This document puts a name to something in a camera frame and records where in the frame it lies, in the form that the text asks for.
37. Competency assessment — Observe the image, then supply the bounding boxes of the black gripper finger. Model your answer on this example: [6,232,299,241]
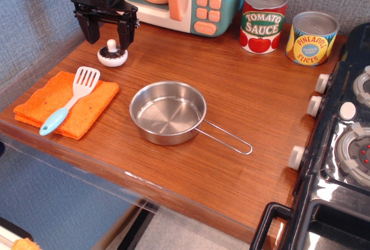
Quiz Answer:
[117,19,136,50]
[76,12,100,44]

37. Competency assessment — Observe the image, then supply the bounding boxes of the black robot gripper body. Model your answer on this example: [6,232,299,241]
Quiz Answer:
[71,0,142,30]

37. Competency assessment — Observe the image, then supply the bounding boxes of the white toy mushroom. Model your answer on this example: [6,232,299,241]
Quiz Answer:
[97,39,128,68]

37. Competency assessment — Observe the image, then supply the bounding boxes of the small metal pot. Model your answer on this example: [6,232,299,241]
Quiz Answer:
[129,80,253,156]

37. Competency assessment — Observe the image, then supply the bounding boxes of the white and blue spatula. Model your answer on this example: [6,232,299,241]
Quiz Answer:
[39,66,101,136]

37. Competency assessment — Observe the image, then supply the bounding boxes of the orange folded cloth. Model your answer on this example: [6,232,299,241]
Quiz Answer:
[13,71,119,140]

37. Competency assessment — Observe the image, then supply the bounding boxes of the tomato sauce can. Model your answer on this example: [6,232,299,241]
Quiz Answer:
[239,0,288,54]

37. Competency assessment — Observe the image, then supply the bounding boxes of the pineapple slices can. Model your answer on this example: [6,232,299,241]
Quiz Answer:
[286,11,339,66]

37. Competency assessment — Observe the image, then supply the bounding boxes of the white stove knob middle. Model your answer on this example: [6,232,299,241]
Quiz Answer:
[306,96,322,117]

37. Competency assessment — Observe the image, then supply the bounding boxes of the white stove knob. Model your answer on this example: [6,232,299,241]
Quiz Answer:
[288,145,306,171]
[315,74,330,94]
[306,96,322,117]

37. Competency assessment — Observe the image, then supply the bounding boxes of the white stove knob upper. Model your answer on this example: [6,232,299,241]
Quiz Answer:
[315,74,330,94]

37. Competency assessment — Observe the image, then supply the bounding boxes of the white stove knob lower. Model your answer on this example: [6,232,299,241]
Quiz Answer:
[288,145,306,171]

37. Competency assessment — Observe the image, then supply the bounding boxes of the orange object at corner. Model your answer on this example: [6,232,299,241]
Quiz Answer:
[11,238,41,250]

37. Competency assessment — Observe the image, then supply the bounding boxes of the black toy stove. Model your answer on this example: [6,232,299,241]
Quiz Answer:
[250,23,369,249]

